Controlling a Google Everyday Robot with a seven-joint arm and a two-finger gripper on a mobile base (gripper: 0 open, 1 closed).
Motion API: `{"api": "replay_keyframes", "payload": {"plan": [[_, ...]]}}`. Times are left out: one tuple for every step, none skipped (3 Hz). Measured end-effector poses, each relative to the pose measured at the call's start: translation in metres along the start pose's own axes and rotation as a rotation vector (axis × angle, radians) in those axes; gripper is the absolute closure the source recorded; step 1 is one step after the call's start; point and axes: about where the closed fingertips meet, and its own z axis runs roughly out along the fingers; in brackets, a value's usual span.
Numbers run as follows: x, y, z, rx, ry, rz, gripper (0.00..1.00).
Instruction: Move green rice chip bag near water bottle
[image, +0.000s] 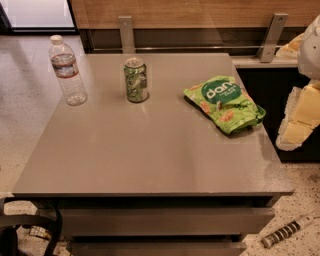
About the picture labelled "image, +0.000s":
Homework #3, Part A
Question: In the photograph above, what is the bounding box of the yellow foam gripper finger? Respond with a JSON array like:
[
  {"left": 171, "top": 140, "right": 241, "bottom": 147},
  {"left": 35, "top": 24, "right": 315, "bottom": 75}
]
[{"left": 282, "top": 122, "right": 313, "bottom": 144}]

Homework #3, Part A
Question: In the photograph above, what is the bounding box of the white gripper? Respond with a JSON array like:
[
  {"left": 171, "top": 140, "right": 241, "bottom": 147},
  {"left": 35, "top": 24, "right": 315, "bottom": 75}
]
[{"left": 292, "top": 15, "right": 320, "bottom": 129}]

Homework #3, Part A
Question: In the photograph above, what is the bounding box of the green rice chip bag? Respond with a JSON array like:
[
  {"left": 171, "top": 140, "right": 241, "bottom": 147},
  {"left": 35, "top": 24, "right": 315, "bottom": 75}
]
[{"left": 184, "top": 75, "right": 266, "bottom": 134}]

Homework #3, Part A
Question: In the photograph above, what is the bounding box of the clear plastic water bottle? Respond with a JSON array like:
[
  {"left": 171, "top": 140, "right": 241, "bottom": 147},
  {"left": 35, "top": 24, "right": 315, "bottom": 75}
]
[{"left": 49, "top": 35, "right": 88, "bottom": 106}]

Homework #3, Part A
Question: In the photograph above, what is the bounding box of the green soda can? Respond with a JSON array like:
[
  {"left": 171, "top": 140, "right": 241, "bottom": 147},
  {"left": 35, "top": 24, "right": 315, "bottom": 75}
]
[{"left": 124, "top": 57, "right": 148, "bottom": 103}]

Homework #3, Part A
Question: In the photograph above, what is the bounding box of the upper grey drawer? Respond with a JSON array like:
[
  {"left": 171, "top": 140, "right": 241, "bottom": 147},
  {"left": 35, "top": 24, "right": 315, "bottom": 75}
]
[{"left": 60, "top": 208, "right": 274, "bottom": 237}]

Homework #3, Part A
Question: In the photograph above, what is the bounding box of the grey drawer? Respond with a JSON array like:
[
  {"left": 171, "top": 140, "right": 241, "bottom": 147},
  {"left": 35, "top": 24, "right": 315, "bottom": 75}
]
[
  {"left": 60, "top": 208, "right": 274, "bottom": 237},
  {"left": 68, "top": 242, "right": 246, "bottom": 256}
]

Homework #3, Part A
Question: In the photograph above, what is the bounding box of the lower grey drawer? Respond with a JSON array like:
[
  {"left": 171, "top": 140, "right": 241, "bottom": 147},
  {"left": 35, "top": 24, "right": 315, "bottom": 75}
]
[{"left": 68, "top": 242, "right": 246, "bottom": 256}]

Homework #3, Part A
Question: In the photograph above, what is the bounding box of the black chair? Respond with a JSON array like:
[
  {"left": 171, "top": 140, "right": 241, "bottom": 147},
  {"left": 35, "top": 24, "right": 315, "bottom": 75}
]
[{"left": 0, "top": 197, "right": 64, "bottom": 256}]

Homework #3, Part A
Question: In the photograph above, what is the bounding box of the right metal wall bracket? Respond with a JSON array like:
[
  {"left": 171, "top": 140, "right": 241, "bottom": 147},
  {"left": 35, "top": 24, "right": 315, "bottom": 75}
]
[{"left": 257, "top": 13, "right": 288, "bottom": 63}]

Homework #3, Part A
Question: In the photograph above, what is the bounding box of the metal wall bracket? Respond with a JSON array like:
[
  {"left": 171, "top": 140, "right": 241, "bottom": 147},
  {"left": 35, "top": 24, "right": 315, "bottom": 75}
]
[
  {"left": 257, "top": 13, "right": 288, "bottom": 63},
  {"left": 118, "top": 16, "right": 136, "bottom": 54}
]

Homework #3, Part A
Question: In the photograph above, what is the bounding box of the left metal wall bracket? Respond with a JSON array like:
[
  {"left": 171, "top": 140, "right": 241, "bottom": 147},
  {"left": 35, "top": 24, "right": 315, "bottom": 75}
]
[{"left": 118, "top": 16, "right": 136, "bottom": 54}]

